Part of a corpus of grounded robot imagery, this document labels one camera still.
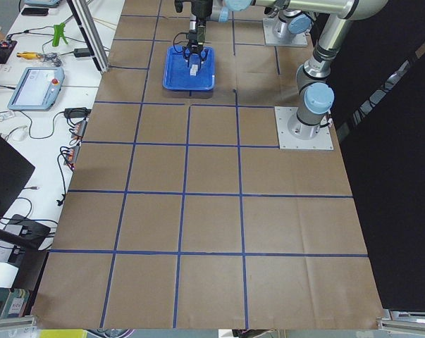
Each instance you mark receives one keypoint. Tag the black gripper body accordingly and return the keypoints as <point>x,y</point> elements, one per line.
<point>201,10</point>

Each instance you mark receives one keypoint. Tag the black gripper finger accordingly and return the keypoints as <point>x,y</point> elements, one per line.
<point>203,57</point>
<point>186,55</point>

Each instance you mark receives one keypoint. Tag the green clamp tool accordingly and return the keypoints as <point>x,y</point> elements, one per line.
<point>59,34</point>

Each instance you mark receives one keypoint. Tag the aluminium frame post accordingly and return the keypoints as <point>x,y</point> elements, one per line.
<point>84,19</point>

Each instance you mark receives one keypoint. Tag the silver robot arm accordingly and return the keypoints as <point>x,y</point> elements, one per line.
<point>316,97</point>
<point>285,22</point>

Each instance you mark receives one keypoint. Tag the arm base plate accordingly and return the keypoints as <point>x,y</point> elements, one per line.
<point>294,135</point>
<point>291,33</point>

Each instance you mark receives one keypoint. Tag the black power adapter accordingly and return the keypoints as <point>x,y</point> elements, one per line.
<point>81,53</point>

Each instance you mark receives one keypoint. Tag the black phone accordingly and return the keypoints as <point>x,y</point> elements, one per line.
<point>35,11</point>

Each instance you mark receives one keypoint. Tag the yellow tool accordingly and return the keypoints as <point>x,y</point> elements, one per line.
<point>29,55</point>

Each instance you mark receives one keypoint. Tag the blue teach pendant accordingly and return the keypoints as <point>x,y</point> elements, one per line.
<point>37,89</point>

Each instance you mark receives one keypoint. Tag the blue plastic tray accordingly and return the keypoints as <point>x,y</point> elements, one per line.
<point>177,74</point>

